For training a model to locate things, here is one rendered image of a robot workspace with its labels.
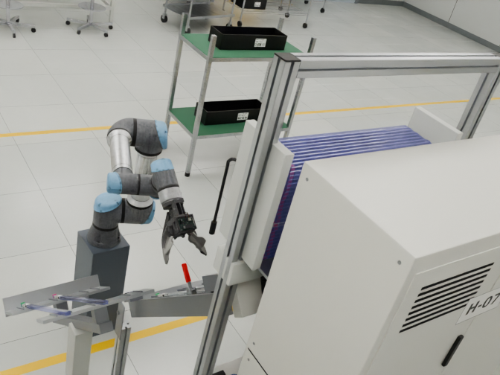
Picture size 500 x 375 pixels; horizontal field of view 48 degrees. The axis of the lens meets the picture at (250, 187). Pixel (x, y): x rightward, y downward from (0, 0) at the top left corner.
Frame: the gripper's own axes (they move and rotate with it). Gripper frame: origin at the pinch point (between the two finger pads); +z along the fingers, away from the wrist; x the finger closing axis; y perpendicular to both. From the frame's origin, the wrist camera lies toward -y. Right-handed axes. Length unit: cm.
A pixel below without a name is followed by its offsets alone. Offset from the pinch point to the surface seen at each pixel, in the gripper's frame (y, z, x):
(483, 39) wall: -347, -330, 870
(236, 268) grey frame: 50, 13, -13
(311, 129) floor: -221, -134, 279
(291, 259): 69, 16, -10
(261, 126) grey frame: 79, -12, -14
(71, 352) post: -27.2, 16.7, -35.5
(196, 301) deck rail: 19.0, 15.3, -9.9
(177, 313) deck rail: 3.9, 16.1, -9.9
